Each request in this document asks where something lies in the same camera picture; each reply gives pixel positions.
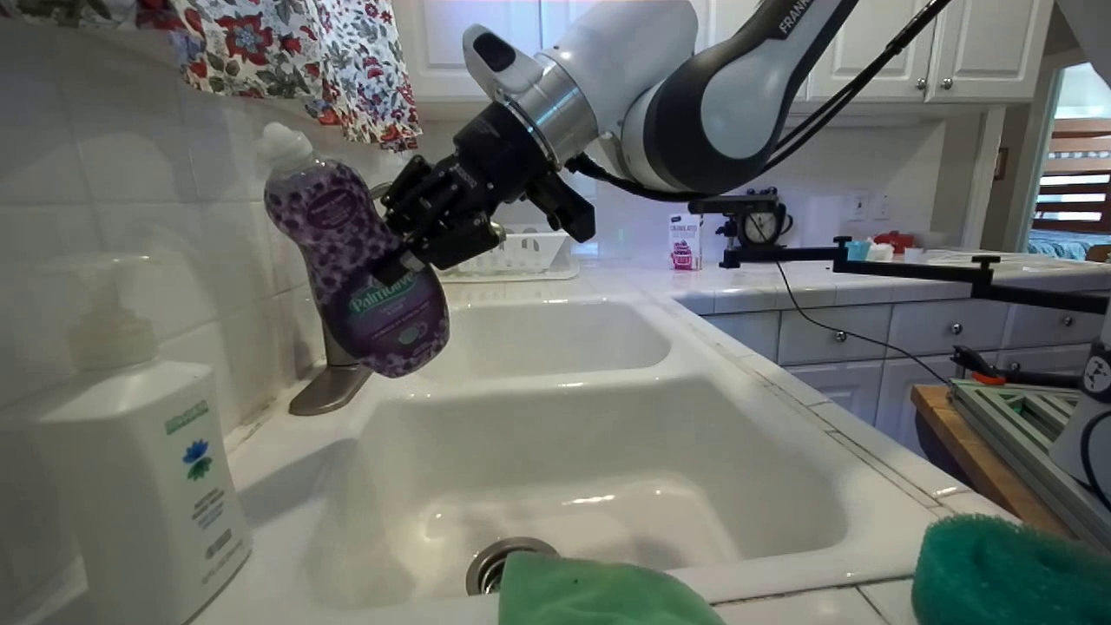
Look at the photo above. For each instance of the white upper cabinets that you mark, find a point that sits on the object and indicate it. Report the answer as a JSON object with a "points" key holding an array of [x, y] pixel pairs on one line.
{"points": [[984, 45]]}

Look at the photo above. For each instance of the green round sponge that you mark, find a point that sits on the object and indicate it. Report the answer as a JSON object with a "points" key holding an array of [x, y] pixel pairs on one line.
{"points": [[1007, 573]]}

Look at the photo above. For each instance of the white soap pump dispenser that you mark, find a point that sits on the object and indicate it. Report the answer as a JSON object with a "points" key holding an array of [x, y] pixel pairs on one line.
{"points": [[139, 496]]}

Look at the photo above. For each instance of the small blue container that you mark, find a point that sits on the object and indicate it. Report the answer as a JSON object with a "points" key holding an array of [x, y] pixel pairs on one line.
{"points": [[860, 249]]}

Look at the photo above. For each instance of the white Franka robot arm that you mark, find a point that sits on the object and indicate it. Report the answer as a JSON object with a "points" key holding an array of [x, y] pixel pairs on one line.
{"points": [[612, 55]]}

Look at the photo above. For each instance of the purple floral soap bottle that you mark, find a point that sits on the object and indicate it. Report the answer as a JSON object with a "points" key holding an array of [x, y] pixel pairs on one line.
{"points": [[349, 254]]}

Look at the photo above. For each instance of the white double basin sink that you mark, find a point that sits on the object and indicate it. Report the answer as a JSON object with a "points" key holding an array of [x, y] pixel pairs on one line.
{"points": [[602, 463]]}

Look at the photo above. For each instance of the white wall outlet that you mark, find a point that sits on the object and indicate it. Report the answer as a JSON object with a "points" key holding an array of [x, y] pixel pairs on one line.
{"points": [[855, 213]]}

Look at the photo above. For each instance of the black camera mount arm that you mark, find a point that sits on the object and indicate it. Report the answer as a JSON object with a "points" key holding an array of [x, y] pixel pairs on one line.
{"points": [[924, 272]]}

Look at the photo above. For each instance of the white drawer cabinets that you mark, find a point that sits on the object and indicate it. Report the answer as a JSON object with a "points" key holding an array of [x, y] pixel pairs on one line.
{"points": [[835, 334]]}

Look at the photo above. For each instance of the pink bottle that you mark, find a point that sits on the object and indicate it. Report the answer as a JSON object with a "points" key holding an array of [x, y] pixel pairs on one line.
{"points": [[686, 243]]}

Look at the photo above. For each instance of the green scrubbing cloth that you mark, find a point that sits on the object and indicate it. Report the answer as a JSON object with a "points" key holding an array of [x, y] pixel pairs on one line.
{"points": [[602, 596]]}

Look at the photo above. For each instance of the white dish rack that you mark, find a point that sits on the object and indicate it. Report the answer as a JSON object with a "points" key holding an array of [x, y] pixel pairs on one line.
{"points": [[532, 254]]}

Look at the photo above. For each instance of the wooden board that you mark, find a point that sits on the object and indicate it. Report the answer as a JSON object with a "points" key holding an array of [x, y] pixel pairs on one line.
{"points": [[984, 455]]}

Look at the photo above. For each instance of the small red object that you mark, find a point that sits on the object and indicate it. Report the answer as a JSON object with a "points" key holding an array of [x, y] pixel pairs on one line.
{"points": [[897, 239]]}

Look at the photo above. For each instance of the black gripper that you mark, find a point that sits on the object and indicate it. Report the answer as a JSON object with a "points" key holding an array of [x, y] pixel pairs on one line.
{"points": [[506, 161]]}

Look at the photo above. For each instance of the black stereo camera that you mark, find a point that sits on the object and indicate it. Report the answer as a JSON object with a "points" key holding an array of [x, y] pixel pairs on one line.
{"points": [[748, 219]]}

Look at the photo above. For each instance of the metal sink drain strainer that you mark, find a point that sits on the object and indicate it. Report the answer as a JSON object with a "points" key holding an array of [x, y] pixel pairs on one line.
{"points": [[506, 559]]}

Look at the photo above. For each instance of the floral curtain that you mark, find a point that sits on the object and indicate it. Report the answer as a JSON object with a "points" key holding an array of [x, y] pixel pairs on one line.
{"points": [[315, 55]]}

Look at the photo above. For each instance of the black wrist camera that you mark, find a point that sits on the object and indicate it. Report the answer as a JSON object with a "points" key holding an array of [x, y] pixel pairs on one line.
{"points": [[561, 208]]}

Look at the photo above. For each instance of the black red clamp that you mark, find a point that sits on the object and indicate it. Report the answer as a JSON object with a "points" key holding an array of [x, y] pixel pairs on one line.
{"points": [[1007, 369]]}

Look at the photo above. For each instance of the metal base plate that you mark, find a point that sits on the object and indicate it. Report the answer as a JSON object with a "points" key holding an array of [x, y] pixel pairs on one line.
{"points": [[1028, 429]]}

